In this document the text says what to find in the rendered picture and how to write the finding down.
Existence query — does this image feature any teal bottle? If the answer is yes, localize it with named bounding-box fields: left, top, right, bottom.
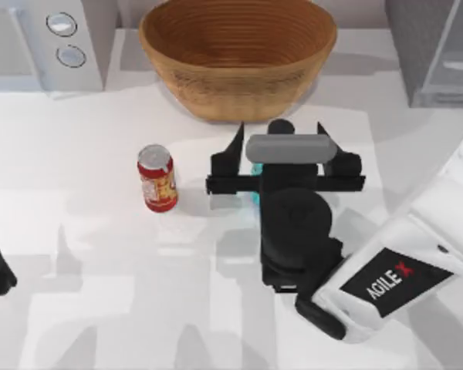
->
left=248, top=163, right=264, bottom=206

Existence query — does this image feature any red and white can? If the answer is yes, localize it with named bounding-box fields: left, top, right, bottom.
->
left=137, top=144, right=179, bottom=214

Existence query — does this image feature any brown woven basket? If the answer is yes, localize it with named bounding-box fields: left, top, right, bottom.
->
left=138, top=0, right=338, bottom=125

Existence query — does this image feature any grey cabinet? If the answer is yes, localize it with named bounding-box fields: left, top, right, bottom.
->
left=384, top=0, right=463, bottom=109

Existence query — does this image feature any round microwave knob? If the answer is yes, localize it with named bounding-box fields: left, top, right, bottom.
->
left=56, top=43, right=88, bottom=69
left=45, top=11, right=79, bottom=39

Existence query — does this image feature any pale microwave oven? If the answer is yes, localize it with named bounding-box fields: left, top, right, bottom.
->
left=0, top=0, right=119, bottom=94

